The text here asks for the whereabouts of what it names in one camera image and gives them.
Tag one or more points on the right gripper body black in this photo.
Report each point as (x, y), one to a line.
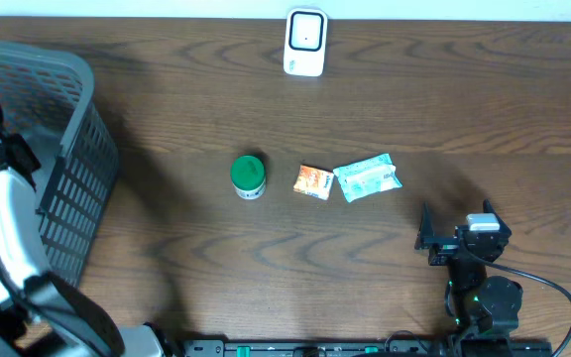
(444, 249)

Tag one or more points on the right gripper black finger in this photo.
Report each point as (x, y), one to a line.
(489, 209)
(425, 238)

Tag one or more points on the mint green wet wipes pack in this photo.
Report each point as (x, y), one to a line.
(374, 175)

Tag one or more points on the orange tissue pack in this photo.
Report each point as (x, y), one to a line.
(314, 182)

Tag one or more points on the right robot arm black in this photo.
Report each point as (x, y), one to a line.
(481, 305)

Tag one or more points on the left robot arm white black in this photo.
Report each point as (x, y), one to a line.
(40, 313)

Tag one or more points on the green lid white jar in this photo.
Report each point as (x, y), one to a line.
(248, 176)

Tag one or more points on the grey plastic shopping basket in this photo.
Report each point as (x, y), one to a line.
(46, 96)

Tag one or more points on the black mounting rail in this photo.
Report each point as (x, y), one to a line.
(395, 347)

